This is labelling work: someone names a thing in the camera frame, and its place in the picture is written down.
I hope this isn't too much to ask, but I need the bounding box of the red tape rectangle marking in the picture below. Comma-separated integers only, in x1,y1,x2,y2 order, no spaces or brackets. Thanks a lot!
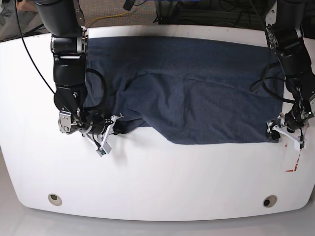
281,143,302,173

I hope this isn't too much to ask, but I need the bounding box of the left table grommet hole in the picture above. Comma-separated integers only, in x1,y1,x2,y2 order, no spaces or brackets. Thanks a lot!
48,194,62,206

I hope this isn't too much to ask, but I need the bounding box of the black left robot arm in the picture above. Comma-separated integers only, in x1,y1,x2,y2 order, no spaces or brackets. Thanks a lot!
265,0,315,133

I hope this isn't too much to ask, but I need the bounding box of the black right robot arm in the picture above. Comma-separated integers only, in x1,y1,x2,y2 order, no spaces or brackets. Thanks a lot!
34,0,113,135

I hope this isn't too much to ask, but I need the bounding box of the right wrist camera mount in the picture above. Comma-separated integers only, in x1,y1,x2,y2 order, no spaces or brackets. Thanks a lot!
82,114,124,157

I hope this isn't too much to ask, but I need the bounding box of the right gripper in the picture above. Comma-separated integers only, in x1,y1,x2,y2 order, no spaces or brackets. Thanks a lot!
58,110,126,135

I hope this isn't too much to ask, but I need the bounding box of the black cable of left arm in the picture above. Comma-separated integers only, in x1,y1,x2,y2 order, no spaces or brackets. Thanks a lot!
250,0,296,104

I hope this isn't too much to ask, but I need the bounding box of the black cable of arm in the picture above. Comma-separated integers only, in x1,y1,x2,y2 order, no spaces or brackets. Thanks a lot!
250,0,296,104
82,68,109,123

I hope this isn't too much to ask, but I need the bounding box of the yellow cable on floor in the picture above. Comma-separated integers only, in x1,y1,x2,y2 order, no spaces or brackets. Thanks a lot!
84,9,131,30

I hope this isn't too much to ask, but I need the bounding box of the dark blue T-shirt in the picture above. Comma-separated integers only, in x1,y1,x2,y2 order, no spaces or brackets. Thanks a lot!
88,36,283,145

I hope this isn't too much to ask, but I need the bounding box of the table grommet hole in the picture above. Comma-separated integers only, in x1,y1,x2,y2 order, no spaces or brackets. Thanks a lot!
48,194,62,206
263,195,278,208

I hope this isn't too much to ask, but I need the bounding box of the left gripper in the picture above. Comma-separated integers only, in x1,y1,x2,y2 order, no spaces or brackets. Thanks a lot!
266,100,314,141

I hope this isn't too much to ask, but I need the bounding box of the right table grommet hole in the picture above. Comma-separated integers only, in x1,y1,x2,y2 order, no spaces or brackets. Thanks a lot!
263,195,278,208

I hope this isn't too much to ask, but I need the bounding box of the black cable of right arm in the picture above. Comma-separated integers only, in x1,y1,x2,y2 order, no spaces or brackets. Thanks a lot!
82,68,109,123

